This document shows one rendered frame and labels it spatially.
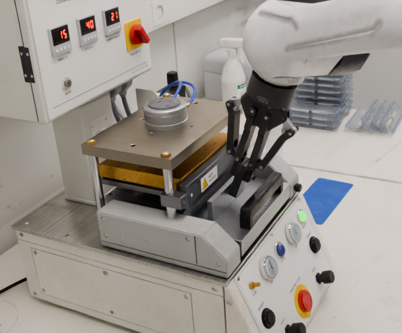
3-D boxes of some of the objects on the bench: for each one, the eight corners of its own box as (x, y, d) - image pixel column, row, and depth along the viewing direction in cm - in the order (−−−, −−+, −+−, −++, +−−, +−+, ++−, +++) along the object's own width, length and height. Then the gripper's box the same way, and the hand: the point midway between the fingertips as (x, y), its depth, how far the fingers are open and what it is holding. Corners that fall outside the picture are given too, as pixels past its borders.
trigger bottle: (219, 115, 198) (215, 41, 187) (227, 107, 204) (224, 34, 194) (244, 117, 195) (241, 41, 184) (251, 108, 201) (249, 35, 191)
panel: (280, 372, 99) (233, 278, 95) (334, 273, 122) (298, 195, 119) (290, 372, 98) (243, 277, 94) (342, 272, 121) (306, 192, 117)
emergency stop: (300, 316, 109) (292, 298, 108) (307, 304, 112) (299, 286, 111) (308, 316, 108) (299, 297, 107) (315, 303, 111) (307, 285, 110)
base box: (31, 300, 122) (14, 228, 114) (133, 214, 151) (125, 152, 144) (275, 383, 98) (274, 298, 90) (341, 261, 127) (344, 190, 119)
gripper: (229, 66, 93) (194, 185, 106) (305, 100, 89) (259, 219, 102) (249, 53, 98) (213, 168, 112) (321, 85, 95) (275, 199, 108)
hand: (240, 177), depth 105 cm, fingers closed, pressing on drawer
